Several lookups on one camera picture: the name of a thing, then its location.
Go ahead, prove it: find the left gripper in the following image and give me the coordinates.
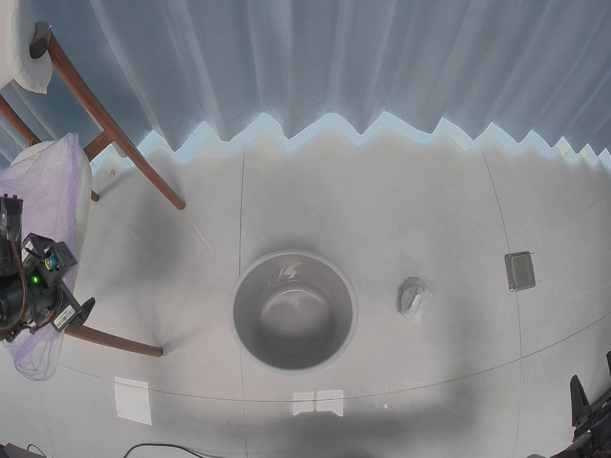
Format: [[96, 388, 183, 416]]
[[32, 282, 96, 334]]

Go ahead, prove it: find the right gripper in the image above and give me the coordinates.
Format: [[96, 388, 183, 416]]
[[570, 350, 611, 447]]

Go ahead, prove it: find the purple plastic bag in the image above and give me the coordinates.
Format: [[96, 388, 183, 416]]
[[0, 132, 83, 382]]

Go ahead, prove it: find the white trash bin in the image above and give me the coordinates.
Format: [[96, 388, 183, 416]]
[[229, 250, 360, 376]]

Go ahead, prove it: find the wooden chair with white cushions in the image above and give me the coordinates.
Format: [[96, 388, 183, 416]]
[[0, 0, 186, 359]]

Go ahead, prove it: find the crumpled white paper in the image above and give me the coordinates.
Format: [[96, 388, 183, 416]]
[[399, 277, 433, 324]]

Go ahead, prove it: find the white curtain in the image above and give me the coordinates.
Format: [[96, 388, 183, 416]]
[[0, 0, 611, 167]]

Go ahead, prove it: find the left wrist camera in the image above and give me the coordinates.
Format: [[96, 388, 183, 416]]
[[21, 233, 78, 289]]

